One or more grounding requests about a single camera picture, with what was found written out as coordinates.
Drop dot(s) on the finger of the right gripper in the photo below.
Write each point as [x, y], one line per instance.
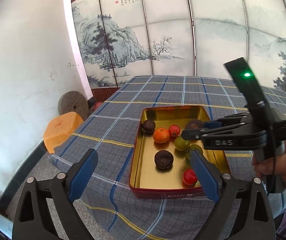
[228, 122]
[212, 134]

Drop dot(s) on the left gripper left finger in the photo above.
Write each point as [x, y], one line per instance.
[33, 219]

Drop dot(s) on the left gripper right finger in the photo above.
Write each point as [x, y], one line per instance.
[254, 218]

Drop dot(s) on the dark brown mangosteen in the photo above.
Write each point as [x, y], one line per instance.
[194, 124]

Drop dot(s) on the yellow green tomato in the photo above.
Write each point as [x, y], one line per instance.
[181, 144]

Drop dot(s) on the small orange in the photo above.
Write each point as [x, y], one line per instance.
[161, 135]

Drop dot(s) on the dark brown round fruit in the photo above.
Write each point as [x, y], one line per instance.
[163, 159]

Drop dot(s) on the large red tomato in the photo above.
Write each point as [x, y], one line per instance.
[189, 177]

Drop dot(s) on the red gold metal tin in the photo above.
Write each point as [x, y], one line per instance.
[148, 181]

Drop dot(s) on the dark brown dried fruit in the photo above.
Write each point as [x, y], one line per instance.
[149, 126]

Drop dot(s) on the grey plaid tablecloth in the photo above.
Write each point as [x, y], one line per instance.
[111, 131]

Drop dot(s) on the orange plastic stool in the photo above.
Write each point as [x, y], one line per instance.
[59, 129]

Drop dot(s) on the grey millstone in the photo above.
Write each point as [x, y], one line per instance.
[74, 101]

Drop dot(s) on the painted folding screen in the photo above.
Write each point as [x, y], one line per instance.
[121, 39]

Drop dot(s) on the black camera box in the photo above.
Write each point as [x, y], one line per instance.
[246, 82]

